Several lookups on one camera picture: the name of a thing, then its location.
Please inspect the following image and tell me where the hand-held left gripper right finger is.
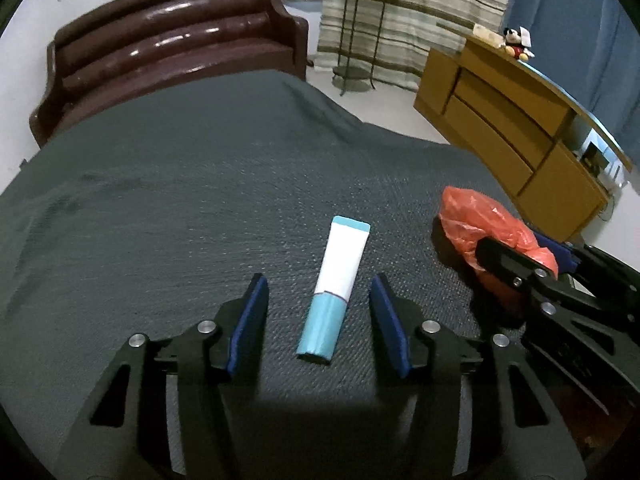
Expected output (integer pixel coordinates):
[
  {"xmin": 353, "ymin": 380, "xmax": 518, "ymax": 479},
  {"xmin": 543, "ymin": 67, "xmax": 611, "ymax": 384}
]
[{"xmin": 369, "ymin": 272, "xmax": 586, "ymax": 480}]

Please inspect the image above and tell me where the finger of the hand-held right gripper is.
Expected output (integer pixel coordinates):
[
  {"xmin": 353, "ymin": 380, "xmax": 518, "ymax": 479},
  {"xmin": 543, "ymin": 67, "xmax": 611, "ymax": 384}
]
[
  {"xmin": 475, "ymin": 237, "xmax": 640, "ymax": 416},
  {"xmin": 532, "ymin": 232, "xmax": 640, "ymax": 318}
]

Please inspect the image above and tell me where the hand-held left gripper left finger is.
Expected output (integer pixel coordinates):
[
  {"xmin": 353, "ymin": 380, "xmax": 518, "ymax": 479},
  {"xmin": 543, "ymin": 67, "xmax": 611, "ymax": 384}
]
[{"xmin": 55, "ymin": 272, "xmax": 271, "ymax": 480}]

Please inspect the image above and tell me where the orange plastic bag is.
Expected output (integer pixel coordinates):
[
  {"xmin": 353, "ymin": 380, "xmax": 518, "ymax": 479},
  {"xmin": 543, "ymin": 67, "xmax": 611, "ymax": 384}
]
[{"xmin": 438, "ymin": 185, "xmax": 558, "ymax": 306}]

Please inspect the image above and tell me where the teal and white tube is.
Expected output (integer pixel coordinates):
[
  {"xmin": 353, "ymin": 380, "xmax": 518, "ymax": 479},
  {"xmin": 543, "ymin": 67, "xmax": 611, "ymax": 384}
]
[{"xmin": 296, "ymin": 215, "xmax": 372, "ymax": 365}]

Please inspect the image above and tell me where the white outlet box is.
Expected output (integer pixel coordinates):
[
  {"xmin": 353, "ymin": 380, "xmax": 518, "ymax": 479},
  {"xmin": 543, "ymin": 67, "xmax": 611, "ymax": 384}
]
[{"xmin": 580, "ymin": 127, "xmax": 626, "ymax": 181}]

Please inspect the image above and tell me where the dark grey tablecloth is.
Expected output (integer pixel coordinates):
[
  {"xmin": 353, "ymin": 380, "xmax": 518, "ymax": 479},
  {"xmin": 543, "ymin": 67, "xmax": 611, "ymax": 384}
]
[{"xmin": 0, "ymin": 69, "xmax": 541, "ymax": 480}]

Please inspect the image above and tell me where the wooden cabinet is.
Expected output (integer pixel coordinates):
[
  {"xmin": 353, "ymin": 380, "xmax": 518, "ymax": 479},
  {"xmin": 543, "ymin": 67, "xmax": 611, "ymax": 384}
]
[{"xmin": 413, "ymin": 22, "xmax": 633, "ymax": 243}]

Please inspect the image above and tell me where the mouse plush toy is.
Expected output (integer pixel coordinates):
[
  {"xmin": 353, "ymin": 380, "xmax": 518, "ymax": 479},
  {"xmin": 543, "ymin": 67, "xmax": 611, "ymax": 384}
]
[{"xmin": 501, "ymin": 26, "xmax": 536, "ymax": 61}]

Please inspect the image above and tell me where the blue curtain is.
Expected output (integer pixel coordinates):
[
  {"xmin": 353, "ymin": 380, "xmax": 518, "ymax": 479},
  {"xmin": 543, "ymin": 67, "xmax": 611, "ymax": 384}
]
[{"xmin": 500, "ymin": 0, "xmax": 640, "ymax": 161}]

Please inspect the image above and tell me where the black metal plant stand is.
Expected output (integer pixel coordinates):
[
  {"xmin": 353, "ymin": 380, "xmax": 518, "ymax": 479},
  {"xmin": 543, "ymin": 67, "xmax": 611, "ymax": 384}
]
[{"xmin": 332, "ymin": 0, "xmax": 392, "ymax": 97}]

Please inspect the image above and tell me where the striped curtain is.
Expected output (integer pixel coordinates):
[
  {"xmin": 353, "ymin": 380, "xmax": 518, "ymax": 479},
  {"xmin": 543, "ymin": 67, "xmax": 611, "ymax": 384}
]
[{"xmin": 317, "ymin": 0, "xmax": 516, "ymax": 92}]

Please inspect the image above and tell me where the brown leather armchair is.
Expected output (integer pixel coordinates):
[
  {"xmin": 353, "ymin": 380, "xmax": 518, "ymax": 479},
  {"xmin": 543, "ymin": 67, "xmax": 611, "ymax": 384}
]
[{"xmin": 29, "ymin": 0, "xmax": 310, "ymax": 148}]

